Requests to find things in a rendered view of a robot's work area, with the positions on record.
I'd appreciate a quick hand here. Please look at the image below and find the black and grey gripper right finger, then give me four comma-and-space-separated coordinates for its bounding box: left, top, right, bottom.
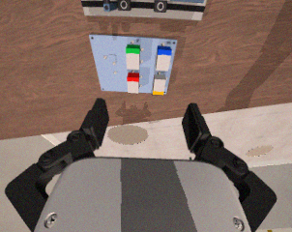
182, 103, 277, 232

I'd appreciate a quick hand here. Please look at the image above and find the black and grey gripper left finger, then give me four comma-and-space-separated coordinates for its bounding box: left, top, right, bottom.
5, 99, 109, 232

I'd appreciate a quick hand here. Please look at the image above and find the white block with green end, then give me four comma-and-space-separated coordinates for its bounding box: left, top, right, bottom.
126, 44, 140, 70

